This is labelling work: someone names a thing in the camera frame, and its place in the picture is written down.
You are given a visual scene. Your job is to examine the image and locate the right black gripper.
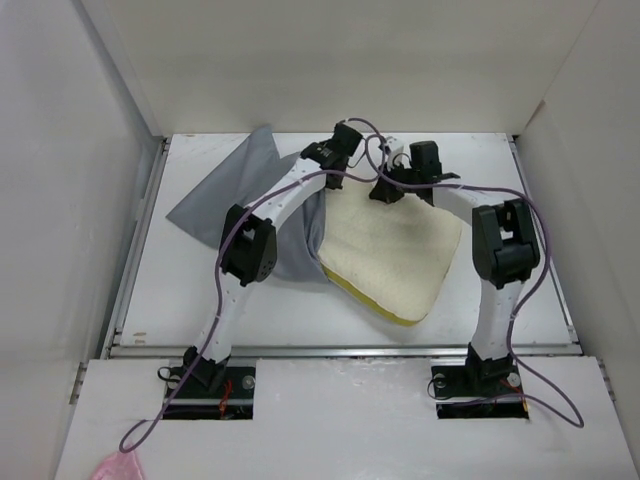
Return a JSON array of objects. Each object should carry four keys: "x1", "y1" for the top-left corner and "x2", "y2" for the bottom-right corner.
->
[{"x1": 369, "y1": 159, "x2": 420, "y2": 205}]

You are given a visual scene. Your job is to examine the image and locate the cream yellow pillow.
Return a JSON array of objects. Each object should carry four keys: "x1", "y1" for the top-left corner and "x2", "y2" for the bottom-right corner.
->
[{"x1": 318, "y1": 180, "x2": 463, "y2": 326}]

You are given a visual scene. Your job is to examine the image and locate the grey pillowcase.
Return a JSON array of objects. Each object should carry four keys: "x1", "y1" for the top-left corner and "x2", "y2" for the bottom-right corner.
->
[{"x1": 166, "y1": 124, "x2": 332, "y2": 290}]

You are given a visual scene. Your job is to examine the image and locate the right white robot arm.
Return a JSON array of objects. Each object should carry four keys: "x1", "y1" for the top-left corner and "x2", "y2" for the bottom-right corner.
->
[{"x1": 369, "y1": 137, "x2": 540, "y2": 394}]

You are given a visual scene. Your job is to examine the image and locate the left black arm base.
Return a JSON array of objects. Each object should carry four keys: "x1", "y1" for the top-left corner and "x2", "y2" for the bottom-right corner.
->
[{"x1": 161, "y1": 359, "x2": 257, "y2": 421}]

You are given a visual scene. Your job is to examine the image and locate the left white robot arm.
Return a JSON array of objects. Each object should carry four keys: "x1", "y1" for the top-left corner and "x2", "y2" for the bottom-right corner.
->
[{"x1": 169, "y1": 123, "x2": 363, "y2": 397}]

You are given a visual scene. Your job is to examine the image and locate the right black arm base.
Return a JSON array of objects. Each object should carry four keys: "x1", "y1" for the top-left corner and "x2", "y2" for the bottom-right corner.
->
[{"x1": 427, "y1": 348, "x2": 529, "y2": 420}]

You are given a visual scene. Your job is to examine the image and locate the pink cloth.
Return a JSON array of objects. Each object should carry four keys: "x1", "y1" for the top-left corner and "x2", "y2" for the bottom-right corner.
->
[{"x1": 90, "y1": 452, "x2": 145, "y2": 480}]

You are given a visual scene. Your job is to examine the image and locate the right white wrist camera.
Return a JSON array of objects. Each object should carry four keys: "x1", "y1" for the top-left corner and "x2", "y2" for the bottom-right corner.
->
[{"x1": 381, "y1": 136, "x2": 404, "y2": 170}]

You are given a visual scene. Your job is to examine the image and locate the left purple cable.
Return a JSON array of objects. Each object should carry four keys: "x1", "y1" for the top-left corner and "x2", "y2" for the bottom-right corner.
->
[{"x1": 119, "y1": 117, "x2": 389, "y2": 454}]

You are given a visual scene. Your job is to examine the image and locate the purple cable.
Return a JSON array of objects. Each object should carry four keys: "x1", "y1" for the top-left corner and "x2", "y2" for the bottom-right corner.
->
[
  {"x1": 119, "y1": 117, "x2": 389, "y2": 454},
  {"x1": 362, "y1": 134, "x2": 585, "y2": 430}
]

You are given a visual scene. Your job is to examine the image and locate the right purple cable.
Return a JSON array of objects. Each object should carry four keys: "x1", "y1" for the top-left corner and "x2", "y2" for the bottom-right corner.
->
[{"x1": 362, "y1": 134, "x2": 585, "y2": 430}]

